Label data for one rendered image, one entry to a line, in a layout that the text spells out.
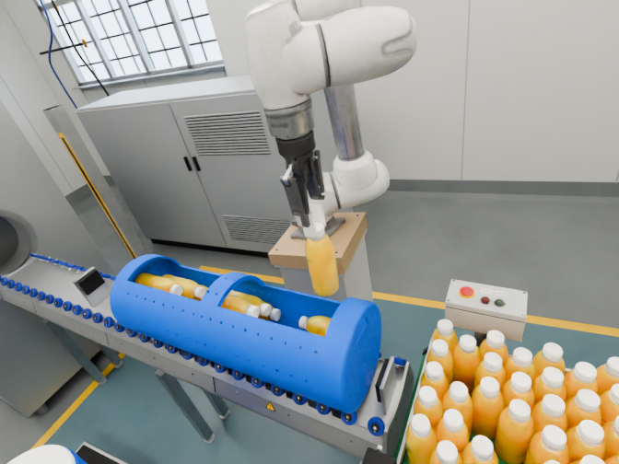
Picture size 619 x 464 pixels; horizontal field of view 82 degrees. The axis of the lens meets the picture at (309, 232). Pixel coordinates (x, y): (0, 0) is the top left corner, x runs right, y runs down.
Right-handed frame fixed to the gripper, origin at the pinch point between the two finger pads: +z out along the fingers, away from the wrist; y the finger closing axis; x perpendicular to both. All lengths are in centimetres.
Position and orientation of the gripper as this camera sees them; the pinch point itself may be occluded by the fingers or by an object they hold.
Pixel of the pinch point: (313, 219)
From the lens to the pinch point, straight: 80.5
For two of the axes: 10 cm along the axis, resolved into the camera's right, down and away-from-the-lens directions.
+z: 1.9, 8.1, 5.6
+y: -4.5, 5.7, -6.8
